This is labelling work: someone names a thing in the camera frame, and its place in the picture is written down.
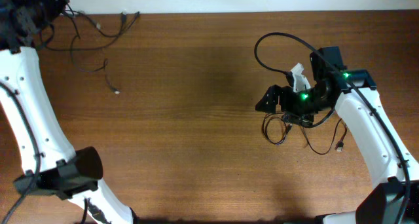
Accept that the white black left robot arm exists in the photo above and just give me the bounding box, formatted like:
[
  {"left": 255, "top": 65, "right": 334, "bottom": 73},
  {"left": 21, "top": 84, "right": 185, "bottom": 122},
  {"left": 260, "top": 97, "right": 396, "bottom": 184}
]
[{"left": 1, "top": 0, "right": 139, "bottom": 223}]

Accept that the black USB cable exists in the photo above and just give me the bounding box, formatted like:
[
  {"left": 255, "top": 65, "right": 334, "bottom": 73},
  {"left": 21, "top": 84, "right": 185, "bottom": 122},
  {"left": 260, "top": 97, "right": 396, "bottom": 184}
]
[
  {"left": 261, "top": 111, "right": 348, "bottom": 156},
  {"left": 41, "top": 9, "right": 141, "bottom": 52}
]

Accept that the black cable bundle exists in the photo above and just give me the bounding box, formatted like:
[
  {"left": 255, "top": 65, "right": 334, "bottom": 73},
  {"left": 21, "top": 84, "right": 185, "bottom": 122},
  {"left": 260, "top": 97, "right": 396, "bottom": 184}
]
[{"left": 62, "top": 9, "right": 120, "bottom": 95}]

